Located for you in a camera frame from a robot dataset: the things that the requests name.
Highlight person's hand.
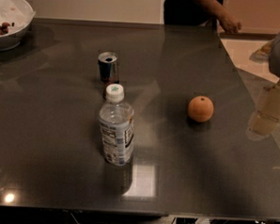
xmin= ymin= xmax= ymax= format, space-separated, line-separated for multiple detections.
xmin=219 ymin=13 xmax=242 ymax=34

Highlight person's forearm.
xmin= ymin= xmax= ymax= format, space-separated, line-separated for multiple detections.
xmin=192 ymin=0 xmax=229 ymax=19

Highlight clear plastic water bottle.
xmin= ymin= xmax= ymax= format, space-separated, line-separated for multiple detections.
xmin=99 ymin=84 xmax=134 ymax=166

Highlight person's dark torso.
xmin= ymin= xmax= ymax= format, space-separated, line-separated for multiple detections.
xmin=163 ymin=0 xmax=223 ymax=25

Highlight silver drink can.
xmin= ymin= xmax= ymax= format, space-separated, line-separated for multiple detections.
xmin=98 ymin=52 xmax=119 ymax=84

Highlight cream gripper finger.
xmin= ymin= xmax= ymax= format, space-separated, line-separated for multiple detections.
xmin=246 ymin=110 xmax=280 ymax=141
xmin=256 ymin=81 xmax=280 ymax=122

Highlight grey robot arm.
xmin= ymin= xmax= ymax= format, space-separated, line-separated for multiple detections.
xmin=246 ymin=32 xmax=280 ymax=141

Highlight white bowl with snacks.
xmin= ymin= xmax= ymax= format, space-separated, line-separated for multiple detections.
xmin=0 ymin=0 xmax=35 ymax=51

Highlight orange fruit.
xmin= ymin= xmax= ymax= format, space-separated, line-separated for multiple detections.
xmin=187 ymin=95 xmax=214 ymax=123

